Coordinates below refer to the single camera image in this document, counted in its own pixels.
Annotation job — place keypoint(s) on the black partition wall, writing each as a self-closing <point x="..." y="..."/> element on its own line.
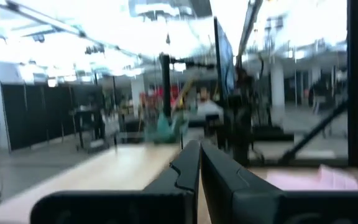
<point x="42" y="115"/>

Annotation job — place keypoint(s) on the black frame post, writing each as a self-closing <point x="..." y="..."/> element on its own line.
<point x="356" y="93"/>
<point x="166" y="87"/>

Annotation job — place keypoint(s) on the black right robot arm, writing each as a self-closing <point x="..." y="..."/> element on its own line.
<point x="242" y="124"/>

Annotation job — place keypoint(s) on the pink foam slide sandal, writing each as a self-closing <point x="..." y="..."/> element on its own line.
<point x="325" y="182"/>

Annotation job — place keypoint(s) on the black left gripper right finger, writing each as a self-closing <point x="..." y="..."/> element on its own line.
<point x="244" y="202"/>

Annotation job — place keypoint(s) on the black equipment cart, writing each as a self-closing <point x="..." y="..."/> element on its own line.
<point x="89" y="124"/>

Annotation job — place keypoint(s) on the dark flat monitor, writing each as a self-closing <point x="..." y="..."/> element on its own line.
<point x="225" y="62"/>

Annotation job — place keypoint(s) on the black diagonal frame brace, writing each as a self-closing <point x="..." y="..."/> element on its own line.
<point x="315" y="132"/>

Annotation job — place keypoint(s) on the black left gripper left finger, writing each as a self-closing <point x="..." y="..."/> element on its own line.
<point x="166" y="202"/>

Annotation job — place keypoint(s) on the black frame bottom rail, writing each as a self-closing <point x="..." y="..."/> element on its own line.
<point x="303" y="161"/>

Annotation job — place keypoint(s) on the green snake plant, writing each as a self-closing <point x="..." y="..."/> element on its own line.
<point x="165" y="129"/>

